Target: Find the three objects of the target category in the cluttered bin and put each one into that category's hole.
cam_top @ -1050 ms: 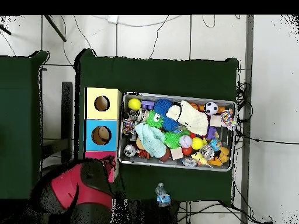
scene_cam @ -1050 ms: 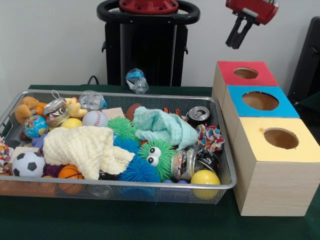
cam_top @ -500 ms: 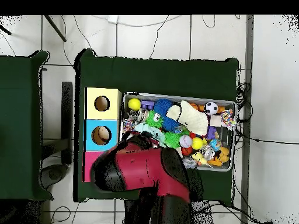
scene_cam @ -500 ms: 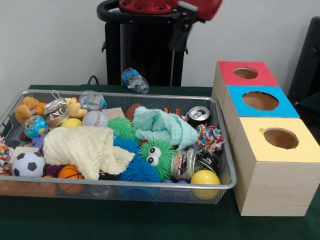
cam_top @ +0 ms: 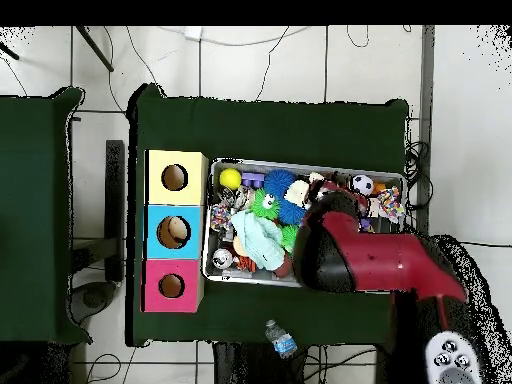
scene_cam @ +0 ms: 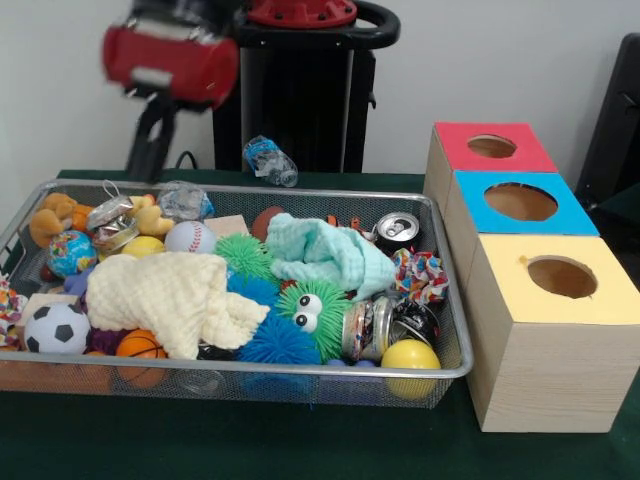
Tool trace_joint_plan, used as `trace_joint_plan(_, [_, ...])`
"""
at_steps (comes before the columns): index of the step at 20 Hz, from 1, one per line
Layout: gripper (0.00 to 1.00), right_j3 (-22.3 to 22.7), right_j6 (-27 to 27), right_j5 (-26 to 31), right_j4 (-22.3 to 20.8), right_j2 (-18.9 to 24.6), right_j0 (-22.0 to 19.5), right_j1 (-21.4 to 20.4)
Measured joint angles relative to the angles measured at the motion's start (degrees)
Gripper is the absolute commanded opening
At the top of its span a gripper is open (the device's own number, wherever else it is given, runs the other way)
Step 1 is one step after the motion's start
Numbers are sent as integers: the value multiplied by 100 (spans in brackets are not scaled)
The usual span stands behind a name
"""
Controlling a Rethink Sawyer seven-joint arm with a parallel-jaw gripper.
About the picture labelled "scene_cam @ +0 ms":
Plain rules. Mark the silver soda can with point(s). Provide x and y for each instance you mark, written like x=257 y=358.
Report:
x=397 y=227

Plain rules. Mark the black and white soccer ball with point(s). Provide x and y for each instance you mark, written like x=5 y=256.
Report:
x=56 y=329

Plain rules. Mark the mint knit cloth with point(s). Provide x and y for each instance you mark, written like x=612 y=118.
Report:
x=320 y=250

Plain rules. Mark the green cloth side table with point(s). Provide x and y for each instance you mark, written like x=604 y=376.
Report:
x=625 y=210

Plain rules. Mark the green spiky toy with eyes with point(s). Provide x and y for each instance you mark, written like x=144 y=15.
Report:
x=332 y=327

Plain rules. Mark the wooden box with three holes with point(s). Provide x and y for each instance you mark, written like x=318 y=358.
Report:
x=550 y=380

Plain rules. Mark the white baseball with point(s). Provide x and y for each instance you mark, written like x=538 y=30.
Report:
x=190 y=237

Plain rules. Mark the silver mesh bin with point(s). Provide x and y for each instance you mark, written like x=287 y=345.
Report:
x=250 y=385

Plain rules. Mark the large yellow ball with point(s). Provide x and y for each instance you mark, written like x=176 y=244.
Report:
x=410 y=355

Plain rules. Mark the crushed clear plastic bottle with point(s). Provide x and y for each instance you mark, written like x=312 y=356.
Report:
x=270 y=160

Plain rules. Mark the small orange basketball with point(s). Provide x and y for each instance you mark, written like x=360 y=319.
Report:
x=142 y=346

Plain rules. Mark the cream knit cloth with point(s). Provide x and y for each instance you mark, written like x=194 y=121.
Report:
x=160 y=295

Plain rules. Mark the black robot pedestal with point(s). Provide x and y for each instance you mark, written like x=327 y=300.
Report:
x=310 y=100

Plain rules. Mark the small yellow ball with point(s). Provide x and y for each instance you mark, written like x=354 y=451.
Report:
x=144 y=246

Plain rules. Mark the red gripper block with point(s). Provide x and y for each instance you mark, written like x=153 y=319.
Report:
x=170 y=62

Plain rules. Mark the yellow plush toy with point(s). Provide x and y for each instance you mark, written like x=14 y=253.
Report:
x=152 y=215

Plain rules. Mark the black upright panel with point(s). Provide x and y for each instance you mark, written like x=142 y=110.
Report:
x=615 y=125

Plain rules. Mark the dark green table cloth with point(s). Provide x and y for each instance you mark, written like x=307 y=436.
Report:
x=250 y=440

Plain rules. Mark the clear plastic packet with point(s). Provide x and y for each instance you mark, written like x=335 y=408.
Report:
x=185 y=200

